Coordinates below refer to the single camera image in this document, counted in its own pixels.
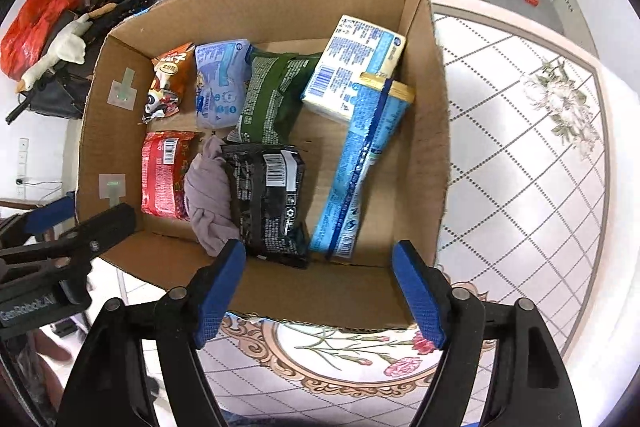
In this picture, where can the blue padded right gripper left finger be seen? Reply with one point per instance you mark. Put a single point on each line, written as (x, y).
(107, 385)

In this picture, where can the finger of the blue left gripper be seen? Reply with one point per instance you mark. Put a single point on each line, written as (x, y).
(44, 218)

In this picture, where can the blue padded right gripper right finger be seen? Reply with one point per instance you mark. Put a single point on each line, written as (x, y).
(529, 385)

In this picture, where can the red snack packet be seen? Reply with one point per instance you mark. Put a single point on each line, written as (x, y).
(166, 157)

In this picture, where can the purple grey cloth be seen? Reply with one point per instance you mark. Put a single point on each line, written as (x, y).
(207, 196)

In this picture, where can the orange brown snack bag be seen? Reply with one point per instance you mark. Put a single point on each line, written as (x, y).
(173, 72)

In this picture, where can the black snack bag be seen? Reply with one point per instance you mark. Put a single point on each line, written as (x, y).
(266, 181)

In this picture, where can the light blue tissue pack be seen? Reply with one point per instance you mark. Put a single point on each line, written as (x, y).
(222, 77)

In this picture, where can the green snack bag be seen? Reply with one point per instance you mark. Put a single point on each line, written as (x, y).
(273, 97)

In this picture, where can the long blue biscuit pack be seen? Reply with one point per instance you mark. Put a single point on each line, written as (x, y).
(380, 104)

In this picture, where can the white blue tissue brick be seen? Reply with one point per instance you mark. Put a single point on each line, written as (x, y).
(356, 46)

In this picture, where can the white goose plush toy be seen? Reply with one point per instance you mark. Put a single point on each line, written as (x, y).
(66, 46)

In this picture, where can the red plastic bag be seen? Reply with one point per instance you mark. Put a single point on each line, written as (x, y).
(23, 42)

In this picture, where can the open cardboard box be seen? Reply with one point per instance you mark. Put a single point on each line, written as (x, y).
(341, 151)

